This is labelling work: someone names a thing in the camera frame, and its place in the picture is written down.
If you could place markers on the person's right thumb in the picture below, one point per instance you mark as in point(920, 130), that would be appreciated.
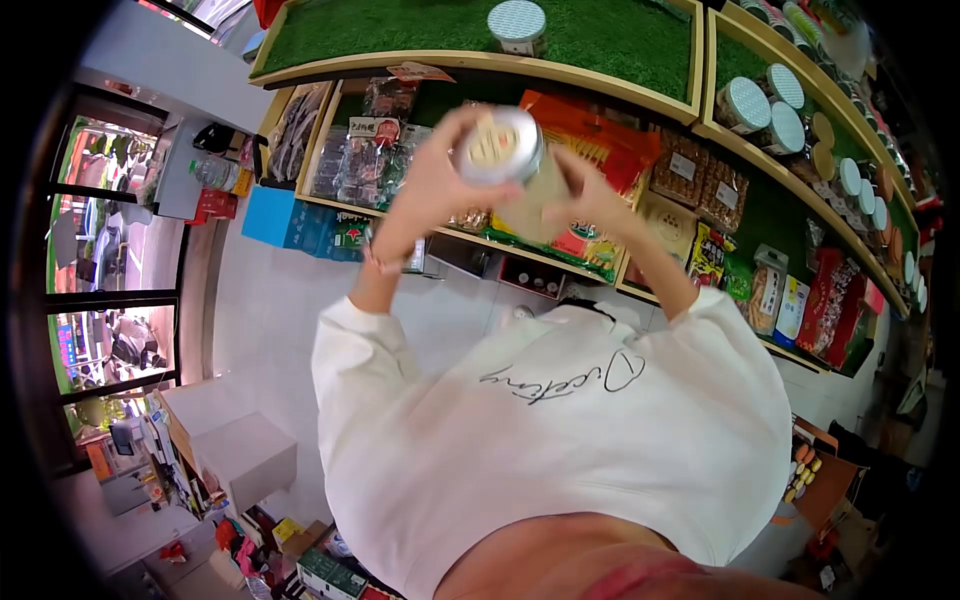
point(562, 221)

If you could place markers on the clear jar with silver lid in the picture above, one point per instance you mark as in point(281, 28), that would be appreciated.
point(499, 146)

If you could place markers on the person's left thumb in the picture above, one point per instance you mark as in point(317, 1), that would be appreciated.
point(487, 199)

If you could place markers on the stack of blue cartons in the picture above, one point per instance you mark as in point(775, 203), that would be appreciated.
point(285, 219)

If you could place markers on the person's body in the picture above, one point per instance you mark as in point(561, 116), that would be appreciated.
point(555, 450)

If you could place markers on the white cabinet with goods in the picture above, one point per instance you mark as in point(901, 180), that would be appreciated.
point(187, 180)

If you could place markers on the white shop counter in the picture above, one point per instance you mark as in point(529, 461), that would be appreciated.
point(240, 450)

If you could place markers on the full shop shelf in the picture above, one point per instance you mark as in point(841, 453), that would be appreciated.
point(675, 45)

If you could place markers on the brown box with small goods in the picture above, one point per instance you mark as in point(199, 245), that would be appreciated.
point(821, 480)

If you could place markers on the person's left fingers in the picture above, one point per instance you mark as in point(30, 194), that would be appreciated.
point(465, 118)

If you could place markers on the person's right hand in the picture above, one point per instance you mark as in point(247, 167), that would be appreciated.
point(604, 206)

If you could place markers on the glass shop door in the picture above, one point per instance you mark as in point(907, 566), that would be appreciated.
point(112, 247)

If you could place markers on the person's legs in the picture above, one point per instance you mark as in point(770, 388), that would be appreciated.
point(586, 306)

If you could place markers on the person's right fingers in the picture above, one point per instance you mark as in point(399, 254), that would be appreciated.
point(571, 169)

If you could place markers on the pile of boxes and bags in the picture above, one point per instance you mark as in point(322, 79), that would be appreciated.
point(300, 559)

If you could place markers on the person's left hand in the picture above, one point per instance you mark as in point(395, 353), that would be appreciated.
point(420, 195)

